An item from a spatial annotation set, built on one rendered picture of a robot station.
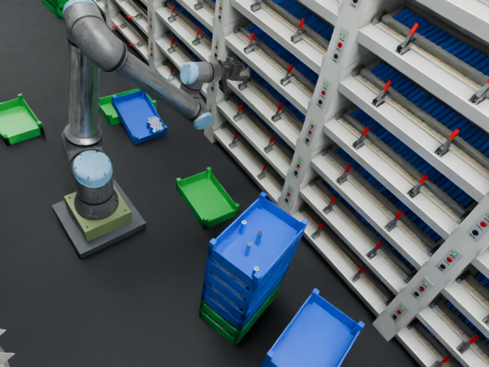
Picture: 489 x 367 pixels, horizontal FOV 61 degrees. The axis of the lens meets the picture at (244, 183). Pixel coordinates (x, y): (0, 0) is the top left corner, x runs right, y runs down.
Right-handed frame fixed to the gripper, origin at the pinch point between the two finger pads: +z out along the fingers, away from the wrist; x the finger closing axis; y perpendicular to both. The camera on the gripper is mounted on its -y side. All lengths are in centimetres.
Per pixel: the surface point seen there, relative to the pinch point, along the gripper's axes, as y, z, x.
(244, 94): -8.2, -2.5, -4.4
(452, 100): 47, -15, -92
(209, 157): -58, 0, 7
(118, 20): -45, 9, 149
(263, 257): -19, -49, -82
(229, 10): 23.3, -9.0, 15.9
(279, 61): 16.3, -2.0, -16.9
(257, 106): -8.3, -2.7, -14.8
